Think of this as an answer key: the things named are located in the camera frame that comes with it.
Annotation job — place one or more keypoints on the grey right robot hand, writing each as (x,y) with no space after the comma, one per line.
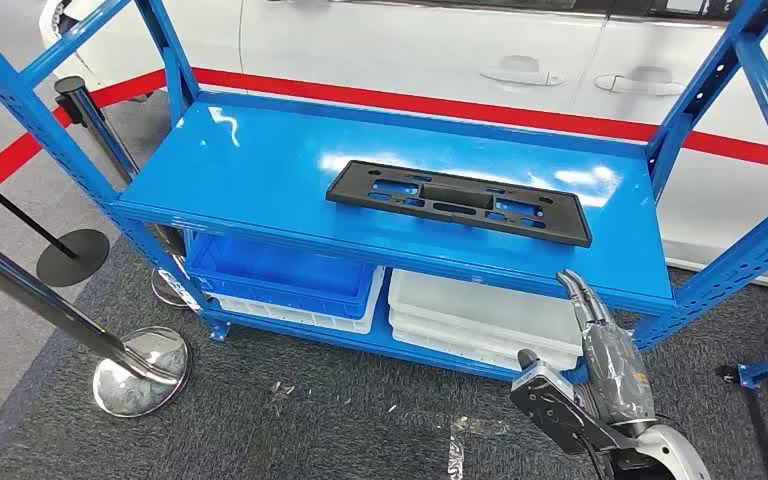
(616,371)

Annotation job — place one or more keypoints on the black plastic panel part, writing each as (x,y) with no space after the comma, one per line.
(351,189)

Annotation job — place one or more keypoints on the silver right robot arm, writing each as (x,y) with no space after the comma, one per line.
(675,457)

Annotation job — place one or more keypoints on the blue metal shelf rack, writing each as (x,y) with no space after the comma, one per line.
(258,166)

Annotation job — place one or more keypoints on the red barrier belt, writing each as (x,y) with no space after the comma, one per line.
(0,166)
(424,104)

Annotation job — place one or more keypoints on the blue plastic bin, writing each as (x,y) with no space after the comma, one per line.
(278,275)

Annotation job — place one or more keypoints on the white car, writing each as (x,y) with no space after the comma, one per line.
(390,46)

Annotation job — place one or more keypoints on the thin black stanchion, black base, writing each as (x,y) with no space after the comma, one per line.
(72,258)

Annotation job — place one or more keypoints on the black stanchion with chrome base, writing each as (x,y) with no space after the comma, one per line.
(102,132)
(39,298)

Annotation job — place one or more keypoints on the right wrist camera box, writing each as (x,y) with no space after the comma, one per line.
(546,404)

